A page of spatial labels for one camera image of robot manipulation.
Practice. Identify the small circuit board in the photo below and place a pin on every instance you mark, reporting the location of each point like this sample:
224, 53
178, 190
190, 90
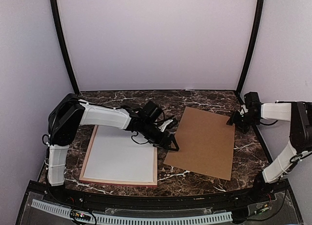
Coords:
79, 216

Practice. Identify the landscape photo print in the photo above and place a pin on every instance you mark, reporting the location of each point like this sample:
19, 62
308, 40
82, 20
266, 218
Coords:
122, 159

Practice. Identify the black corner post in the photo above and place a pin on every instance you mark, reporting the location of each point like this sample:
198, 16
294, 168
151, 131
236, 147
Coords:
63, 46
251, 46

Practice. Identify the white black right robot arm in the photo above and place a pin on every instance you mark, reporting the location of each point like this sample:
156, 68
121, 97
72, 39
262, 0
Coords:
299, 145

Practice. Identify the black right corner post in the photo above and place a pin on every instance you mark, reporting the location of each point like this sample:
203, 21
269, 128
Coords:
251, 46

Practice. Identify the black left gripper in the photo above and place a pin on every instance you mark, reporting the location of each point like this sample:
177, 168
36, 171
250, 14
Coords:
159, 143

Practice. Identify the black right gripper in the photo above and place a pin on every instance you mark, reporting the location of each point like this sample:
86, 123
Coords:
234, 119

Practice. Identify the grey slotted cable duct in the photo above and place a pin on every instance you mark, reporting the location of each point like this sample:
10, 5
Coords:
127, 217

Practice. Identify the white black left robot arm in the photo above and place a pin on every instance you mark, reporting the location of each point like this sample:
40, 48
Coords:
73, 112

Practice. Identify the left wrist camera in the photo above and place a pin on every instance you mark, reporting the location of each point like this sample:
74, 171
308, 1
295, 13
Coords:
169, 124

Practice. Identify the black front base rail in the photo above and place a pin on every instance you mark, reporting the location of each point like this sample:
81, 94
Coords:
275, 205

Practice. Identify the brown cardboard backing board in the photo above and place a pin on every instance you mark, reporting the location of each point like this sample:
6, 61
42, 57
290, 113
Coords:
206, 144

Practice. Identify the black left corner post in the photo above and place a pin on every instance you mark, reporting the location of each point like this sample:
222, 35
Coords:
63, 46

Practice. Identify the light wooden picture frame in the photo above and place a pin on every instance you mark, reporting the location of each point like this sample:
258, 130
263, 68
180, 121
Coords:
85, 166

